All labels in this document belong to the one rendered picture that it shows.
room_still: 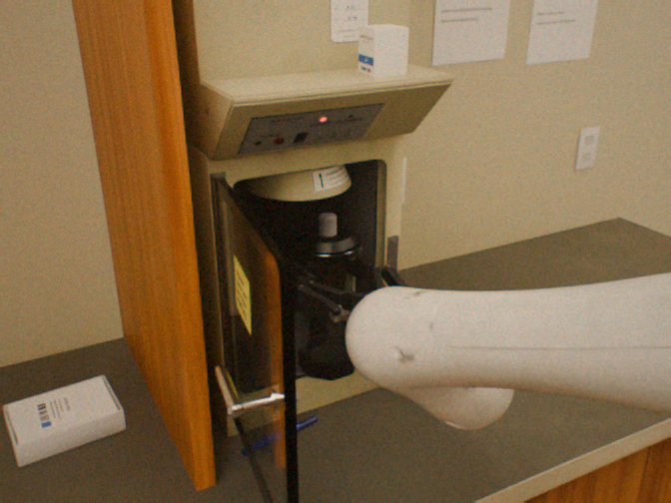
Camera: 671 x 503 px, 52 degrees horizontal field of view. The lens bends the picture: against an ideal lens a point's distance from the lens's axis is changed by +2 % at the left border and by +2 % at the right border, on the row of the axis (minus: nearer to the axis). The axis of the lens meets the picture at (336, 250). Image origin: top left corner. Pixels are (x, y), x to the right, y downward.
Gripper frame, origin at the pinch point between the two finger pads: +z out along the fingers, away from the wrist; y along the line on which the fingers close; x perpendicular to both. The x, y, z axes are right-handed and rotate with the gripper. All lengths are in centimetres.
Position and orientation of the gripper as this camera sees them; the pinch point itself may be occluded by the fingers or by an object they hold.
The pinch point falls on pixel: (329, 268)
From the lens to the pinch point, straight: 107.7
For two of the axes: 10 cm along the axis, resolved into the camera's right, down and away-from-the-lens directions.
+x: 0.0, 9.2, 4.0
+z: -4.7, -3.5, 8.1
